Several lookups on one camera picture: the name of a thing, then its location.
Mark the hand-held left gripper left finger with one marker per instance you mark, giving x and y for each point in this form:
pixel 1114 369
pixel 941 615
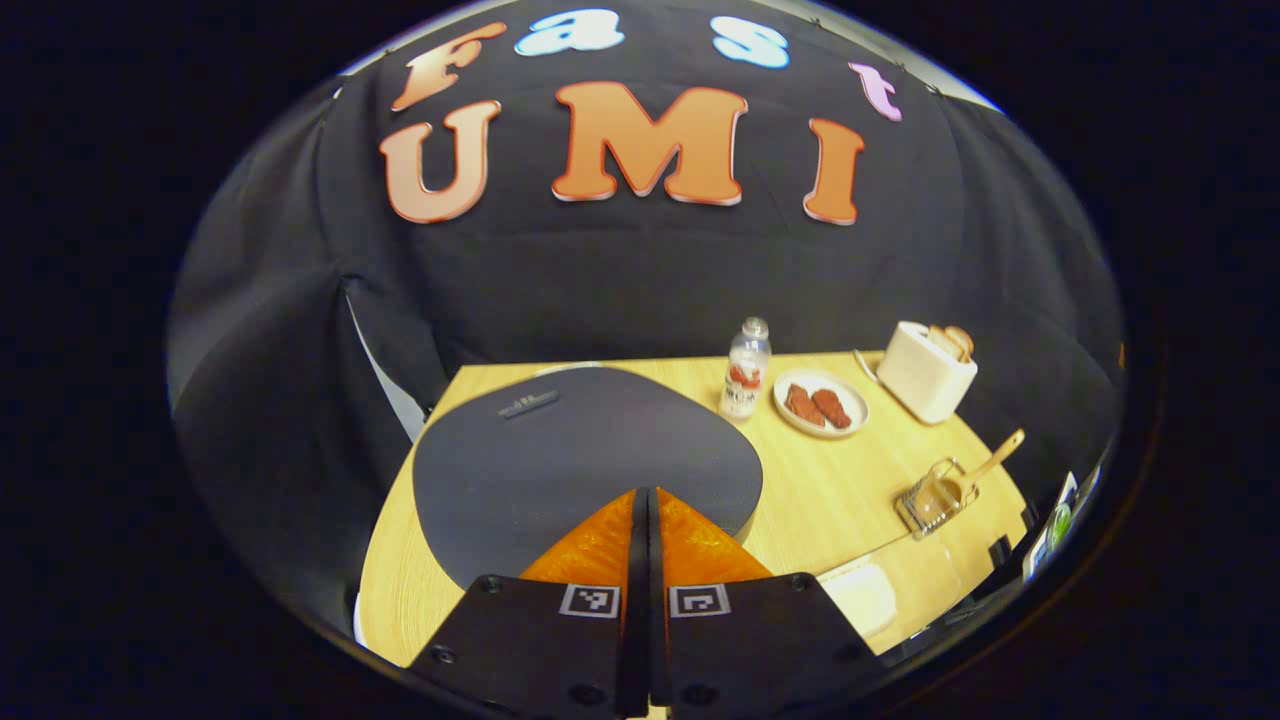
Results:
pixel 540 640

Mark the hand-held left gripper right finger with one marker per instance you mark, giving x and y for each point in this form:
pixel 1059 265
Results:
pixel 750 640

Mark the clear container of rice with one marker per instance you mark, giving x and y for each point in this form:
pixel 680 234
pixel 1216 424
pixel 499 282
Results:
pixel 862 598

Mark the dark grey rice cooker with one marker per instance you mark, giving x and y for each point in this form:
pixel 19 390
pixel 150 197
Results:
pixel 560 470

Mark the clear chopstick holder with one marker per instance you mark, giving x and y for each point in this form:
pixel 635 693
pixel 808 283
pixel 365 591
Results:
pixel 915 510

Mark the wooden spoon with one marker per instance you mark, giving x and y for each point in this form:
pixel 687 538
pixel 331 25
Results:
pixel 990 462

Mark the red meat piece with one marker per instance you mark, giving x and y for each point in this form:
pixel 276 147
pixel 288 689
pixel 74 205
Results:
pixel 802 405
pixel 833 408

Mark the white round plate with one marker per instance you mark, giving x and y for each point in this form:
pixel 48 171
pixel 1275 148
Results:
pixel 850 412

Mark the clear plastic bottle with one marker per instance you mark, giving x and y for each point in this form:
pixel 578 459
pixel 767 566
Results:
pixel 745 375

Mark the white toaster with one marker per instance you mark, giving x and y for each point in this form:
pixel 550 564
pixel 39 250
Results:
pixel 925 380

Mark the white green printed box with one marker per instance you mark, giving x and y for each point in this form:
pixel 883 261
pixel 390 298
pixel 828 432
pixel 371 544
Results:
pixel 1055 525

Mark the toasted bread slice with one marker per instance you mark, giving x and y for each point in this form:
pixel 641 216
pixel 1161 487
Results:
pixel 952 342

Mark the black backdrop cloth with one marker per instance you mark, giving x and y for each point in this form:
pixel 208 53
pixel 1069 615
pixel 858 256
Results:
pixel 600 280

